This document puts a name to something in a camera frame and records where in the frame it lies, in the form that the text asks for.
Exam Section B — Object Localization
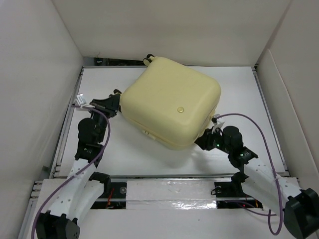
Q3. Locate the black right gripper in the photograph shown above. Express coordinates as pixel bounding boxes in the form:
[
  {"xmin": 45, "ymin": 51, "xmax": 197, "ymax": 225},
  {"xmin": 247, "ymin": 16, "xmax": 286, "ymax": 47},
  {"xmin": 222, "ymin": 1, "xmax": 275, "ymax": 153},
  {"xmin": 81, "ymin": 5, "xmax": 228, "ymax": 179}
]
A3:
[{"xmin": 192, "ymin": 125, "xmax": 231, "ymax": 154}]

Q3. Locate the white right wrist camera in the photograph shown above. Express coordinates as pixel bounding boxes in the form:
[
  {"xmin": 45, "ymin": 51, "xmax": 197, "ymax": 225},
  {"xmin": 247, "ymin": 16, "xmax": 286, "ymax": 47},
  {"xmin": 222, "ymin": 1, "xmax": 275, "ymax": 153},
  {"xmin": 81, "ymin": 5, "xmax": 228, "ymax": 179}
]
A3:
[{"xmin": 211, "ymin": 114, "xmax": 225, "ymax": 133}]

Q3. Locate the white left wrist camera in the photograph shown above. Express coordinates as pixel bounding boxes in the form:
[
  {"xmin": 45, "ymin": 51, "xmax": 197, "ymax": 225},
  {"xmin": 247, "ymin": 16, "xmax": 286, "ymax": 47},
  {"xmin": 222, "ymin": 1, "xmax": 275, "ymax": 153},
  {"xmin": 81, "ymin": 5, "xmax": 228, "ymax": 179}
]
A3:
[{"xmin": 71, "ymin": 94, "xmax": 93, "ymax": 110}]

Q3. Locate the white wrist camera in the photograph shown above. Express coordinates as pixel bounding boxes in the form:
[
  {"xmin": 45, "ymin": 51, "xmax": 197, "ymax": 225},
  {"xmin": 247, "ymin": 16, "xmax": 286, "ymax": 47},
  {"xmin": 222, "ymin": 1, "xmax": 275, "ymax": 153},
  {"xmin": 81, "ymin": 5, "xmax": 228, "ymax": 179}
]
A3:
[
  {"xmin": 211, "ymin": 114, "xmax": 225, "ymax": 133},
  {"xmin": 71, "ymin": 94, "xmax": 93, "ymax": 110}
]

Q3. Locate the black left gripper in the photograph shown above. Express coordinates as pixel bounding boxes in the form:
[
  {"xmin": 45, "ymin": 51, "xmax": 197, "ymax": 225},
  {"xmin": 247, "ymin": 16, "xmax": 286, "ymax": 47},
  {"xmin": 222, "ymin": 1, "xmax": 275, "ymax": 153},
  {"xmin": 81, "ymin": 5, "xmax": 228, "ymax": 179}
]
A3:
[{"xmin": 89, "ymin": 94, "xmax": 120, "ymax": 141}]

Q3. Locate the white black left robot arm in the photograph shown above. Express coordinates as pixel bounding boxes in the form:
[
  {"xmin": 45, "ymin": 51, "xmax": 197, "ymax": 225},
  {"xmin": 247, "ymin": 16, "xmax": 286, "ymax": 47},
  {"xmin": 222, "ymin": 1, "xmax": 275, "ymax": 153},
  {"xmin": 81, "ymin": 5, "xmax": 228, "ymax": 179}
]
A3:
[{"xmin": 31, "ymin": 90, "xmax": 121, "ymax": 239}]

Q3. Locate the yellow hard-shell suitcase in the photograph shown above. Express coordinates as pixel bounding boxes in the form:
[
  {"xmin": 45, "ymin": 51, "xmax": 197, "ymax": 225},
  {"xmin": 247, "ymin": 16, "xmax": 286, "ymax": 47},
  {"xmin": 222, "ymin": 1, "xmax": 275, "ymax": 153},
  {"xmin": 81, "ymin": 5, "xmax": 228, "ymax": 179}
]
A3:
[{"xmin": 119, "ymin": 54, "xmax": 221, "ymax": 149}]

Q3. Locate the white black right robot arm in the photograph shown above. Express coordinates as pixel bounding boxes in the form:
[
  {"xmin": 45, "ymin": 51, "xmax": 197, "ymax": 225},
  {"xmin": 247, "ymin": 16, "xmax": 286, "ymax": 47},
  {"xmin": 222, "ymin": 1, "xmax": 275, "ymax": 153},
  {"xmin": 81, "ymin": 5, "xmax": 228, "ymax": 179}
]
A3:
[{"xmin": 195, "ymin": 126, "xmax": 319, "ymax": 239}]

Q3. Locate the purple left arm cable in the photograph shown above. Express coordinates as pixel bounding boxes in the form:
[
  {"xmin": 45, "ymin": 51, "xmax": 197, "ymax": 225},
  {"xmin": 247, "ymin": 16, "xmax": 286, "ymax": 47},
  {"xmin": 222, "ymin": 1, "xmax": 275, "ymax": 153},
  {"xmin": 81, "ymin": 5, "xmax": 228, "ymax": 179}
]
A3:
[{"xmin": 31, "ymin": 106, "xmax": 112, "ymax": 239}]

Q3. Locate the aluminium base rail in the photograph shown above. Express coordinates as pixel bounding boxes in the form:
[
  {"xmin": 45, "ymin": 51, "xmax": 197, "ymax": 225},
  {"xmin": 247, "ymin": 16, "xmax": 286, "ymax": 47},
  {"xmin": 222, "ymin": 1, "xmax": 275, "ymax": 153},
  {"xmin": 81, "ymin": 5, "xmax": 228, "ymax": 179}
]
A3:
[{"xmin": 36, "ymin": 177, "xmax": 232, "ymax": 216}]

